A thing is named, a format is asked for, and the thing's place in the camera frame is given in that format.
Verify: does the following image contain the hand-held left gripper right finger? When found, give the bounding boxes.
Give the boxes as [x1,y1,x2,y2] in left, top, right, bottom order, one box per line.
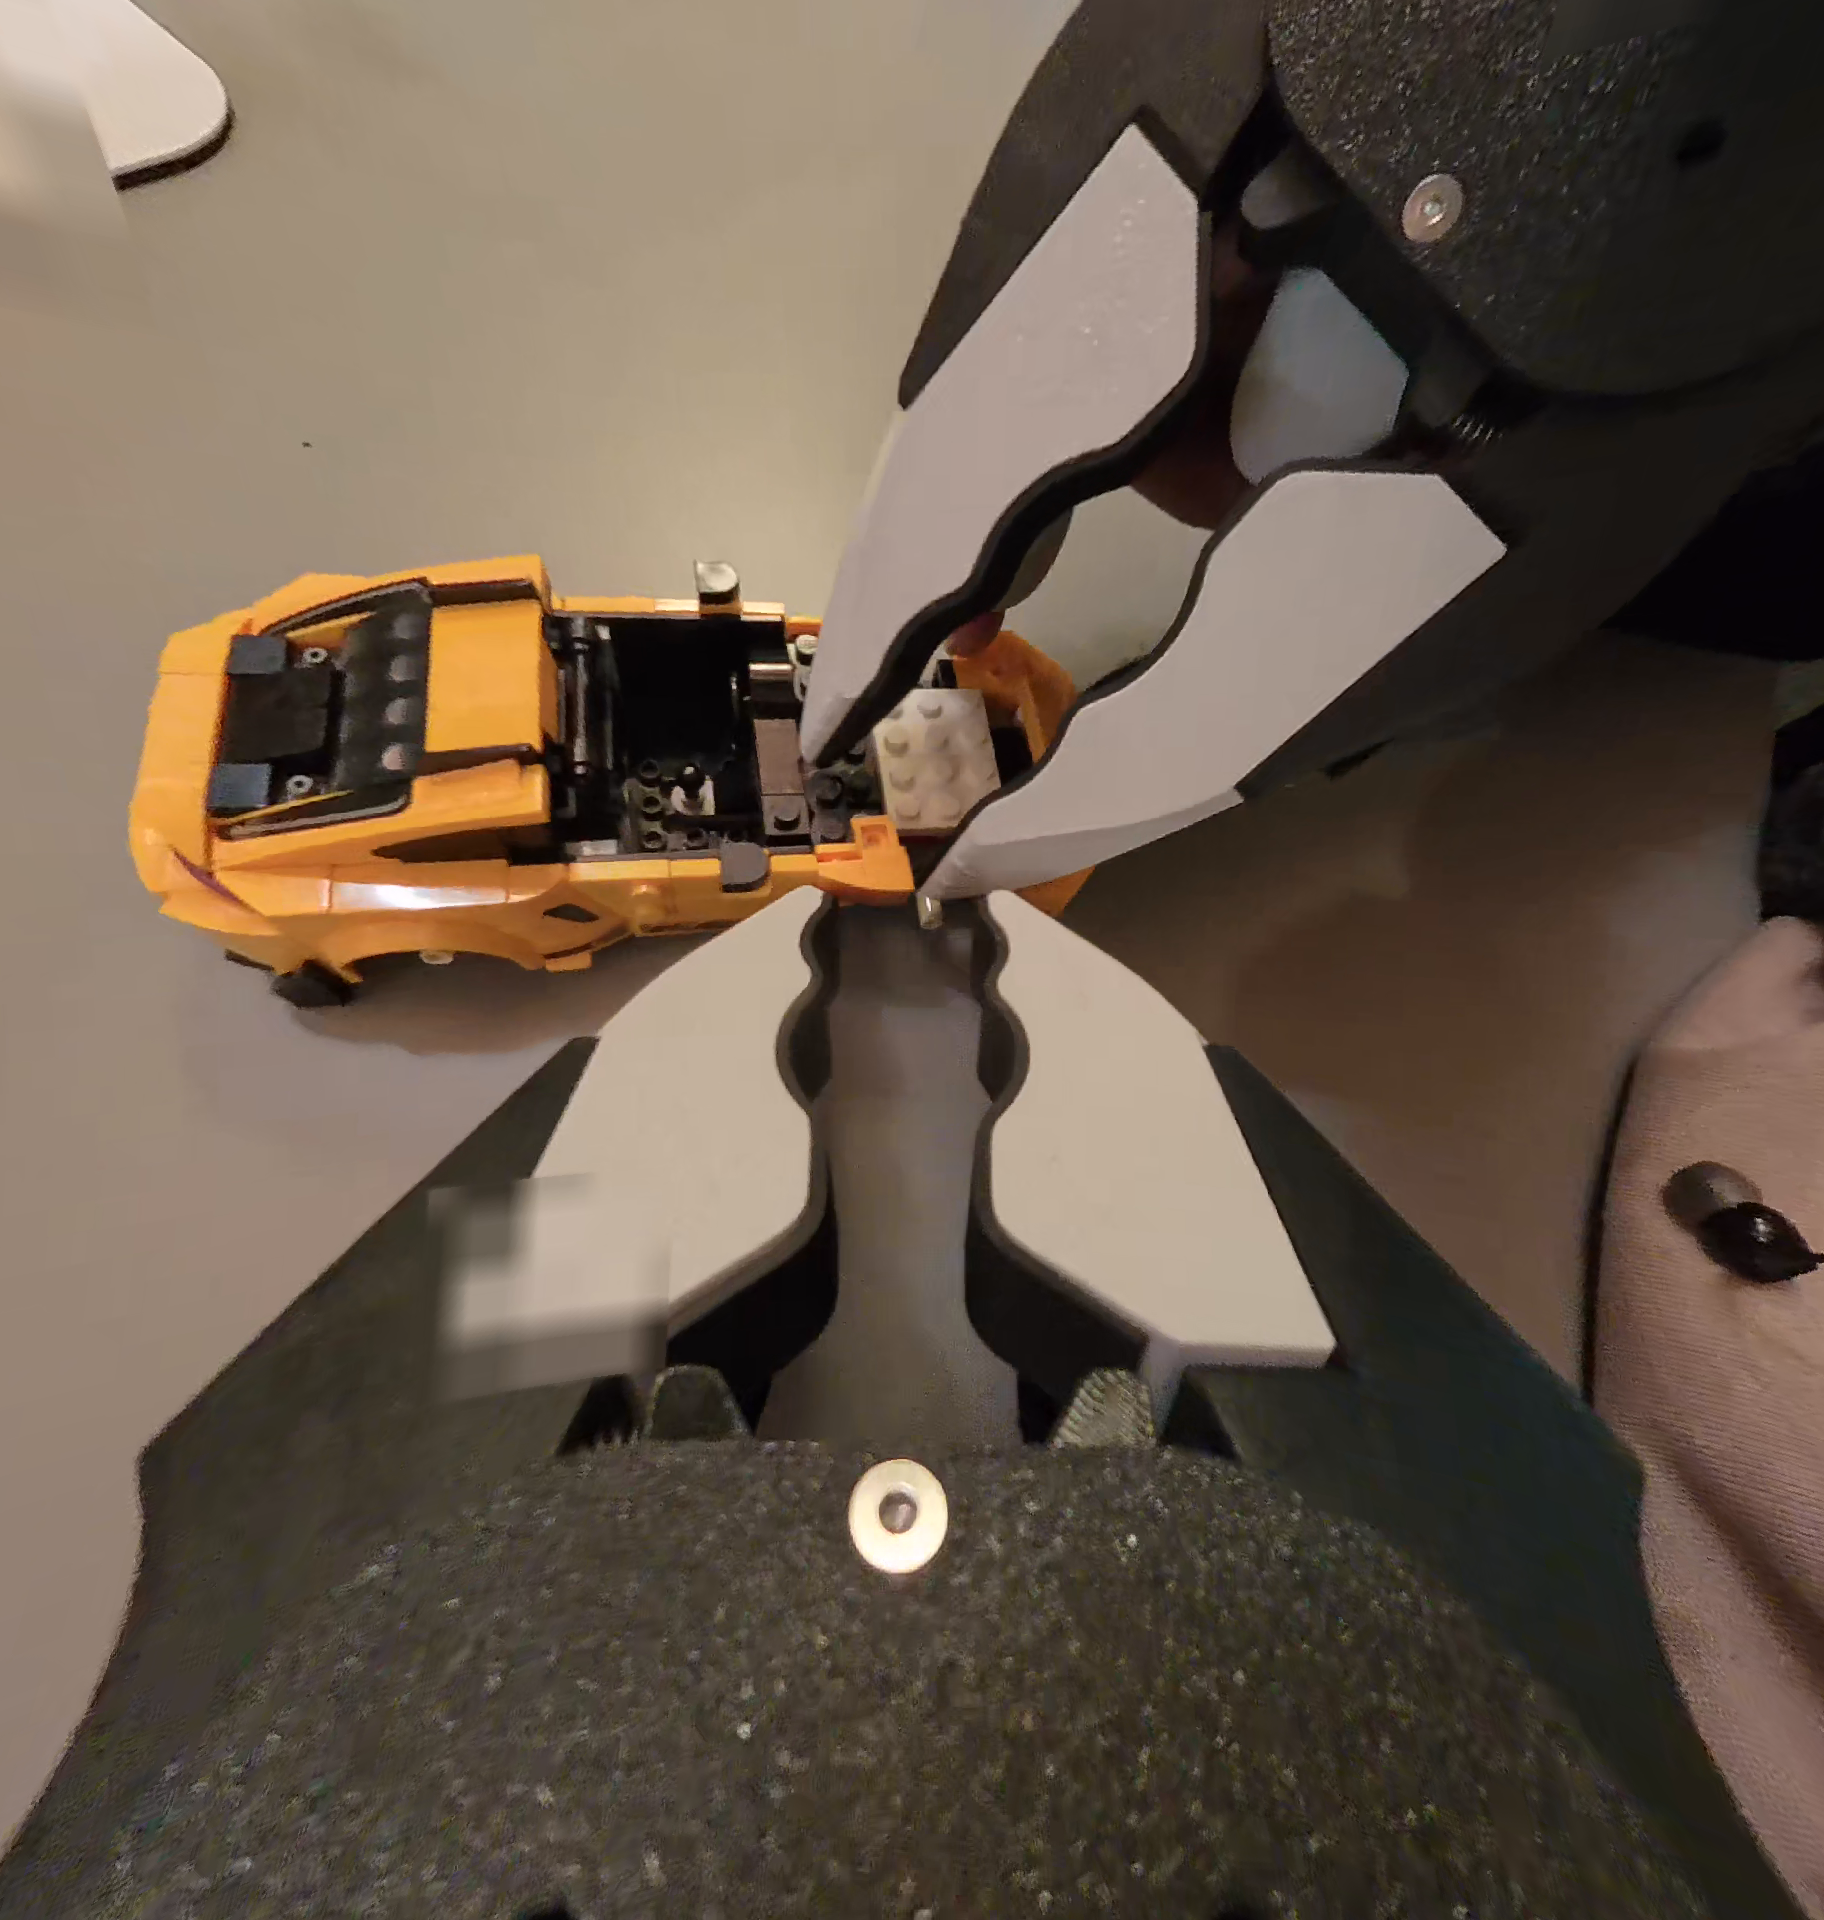
[968,887,1337,1389]

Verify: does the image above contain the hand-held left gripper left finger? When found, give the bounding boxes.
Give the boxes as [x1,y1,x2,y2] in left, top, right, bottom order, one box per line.
[529,886,837,1338]

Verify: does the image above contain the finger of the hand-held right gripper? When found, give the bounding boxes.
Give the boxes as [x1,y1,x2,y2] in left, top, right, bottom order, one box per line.
[796,120,1211,770]
[908,271,1509,902]

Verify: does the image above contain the orange lego car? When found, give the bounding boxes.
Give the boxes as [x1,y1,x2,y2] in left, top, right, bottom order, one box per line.
[128,556,1116,1010]

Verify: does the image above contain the person's right forearm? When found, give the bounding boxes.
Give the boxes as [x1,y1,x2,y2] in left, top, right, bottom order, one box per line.
[1610,322,1824,663]

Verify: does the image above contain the black fleece jacket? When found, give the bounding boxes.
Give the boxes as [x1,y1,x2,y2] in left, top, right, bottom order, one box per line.
[1759,645,1824,925]

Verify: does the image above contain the beige hoodie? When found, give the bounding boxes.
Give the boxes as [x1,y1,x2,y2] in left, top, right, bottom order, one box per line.
[1587,916,1824,1920]

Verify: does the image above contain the white rounded base board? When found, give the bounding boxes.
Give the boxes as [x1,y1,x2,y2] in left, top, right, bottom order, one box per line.
[95,0,235,189]

